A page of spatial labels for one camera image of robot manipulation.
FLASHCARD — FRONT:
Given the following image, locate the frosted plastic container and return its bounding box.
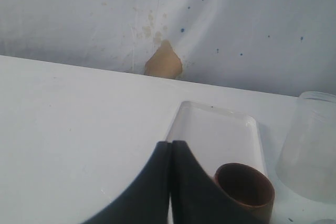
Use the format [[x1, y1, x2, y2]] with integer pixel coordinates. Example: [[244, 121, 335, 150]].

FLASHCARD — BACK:
[[276, 91, 335, 204]]

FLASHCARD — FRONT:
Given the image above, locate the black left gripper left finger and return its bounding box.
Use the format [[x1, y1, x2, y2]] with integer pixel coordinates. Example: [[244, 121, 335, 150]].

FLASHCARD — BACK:
[[85, 142, 172, 224]]

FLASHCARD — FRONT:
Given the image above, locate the white plastic tray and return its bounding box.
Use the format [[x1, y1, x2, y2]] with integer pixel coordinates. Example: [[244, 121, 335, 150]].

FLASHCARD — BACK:
[[166, 101, 267, 176]]

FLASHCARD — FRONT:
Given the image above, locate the clear plastic shaker cup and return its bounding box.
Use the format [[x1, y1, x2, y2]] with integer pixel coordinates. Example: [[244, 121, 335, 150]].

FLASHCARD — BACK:
[[313, 218, 336, 224]]

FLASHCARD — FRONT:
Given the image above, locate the brown wooden cup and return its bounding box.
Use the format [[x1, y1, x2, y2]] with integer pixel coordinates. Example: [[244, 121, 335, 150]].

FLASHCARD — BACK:
[[214, 163, 275, 223]]

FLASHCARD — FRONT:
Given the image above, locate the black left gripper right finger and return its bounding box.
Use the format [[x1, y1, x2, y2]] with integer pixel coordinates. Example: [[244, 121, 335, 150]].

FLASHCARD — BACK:
[[170, 141, 261, 224]]

